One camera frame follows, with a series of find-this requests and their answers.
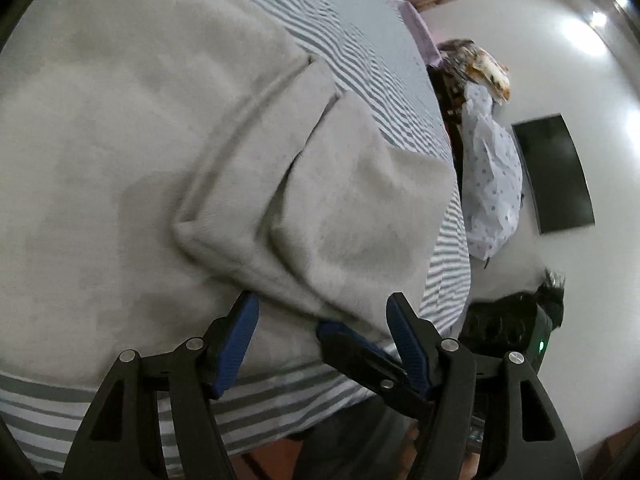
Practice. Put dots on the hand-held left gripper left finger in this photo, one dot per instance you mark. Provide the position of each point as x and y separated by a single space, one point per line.
235 345

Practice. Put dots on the ceiling light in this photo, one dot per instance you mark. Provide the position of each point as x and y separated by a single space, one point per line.
598 18

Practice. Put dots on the floral cloth pile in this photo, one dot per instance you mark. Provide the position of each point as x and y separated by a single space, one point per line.
485 70

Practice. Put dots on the grey white striped bed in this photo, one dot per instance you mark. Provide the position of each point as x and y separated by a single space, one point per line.
350 25

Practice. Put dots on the purple cloth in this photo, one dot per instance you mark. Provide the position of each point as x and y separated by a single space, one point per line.
420 30

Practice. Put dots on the person's grey trouser leg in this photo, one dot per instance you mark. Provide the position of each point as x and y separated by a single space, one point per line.
350 440

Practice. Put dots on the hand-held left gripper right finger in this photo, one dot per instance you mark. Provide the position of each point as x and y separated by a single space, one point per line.
407 340

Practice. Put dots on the black wall screen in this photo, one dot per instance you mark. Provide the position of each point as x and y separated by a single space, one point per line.
555 175

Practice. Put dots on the white dotted cloth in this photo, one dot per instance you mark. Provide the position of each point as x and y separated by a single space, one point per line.
490 175

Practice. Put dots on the light grey pants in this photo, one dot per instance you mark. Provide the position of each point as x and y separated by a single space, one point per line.
150 160

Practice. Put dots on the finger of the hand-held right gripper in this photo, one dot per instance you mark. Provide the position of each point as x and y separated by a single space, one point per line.
350 350

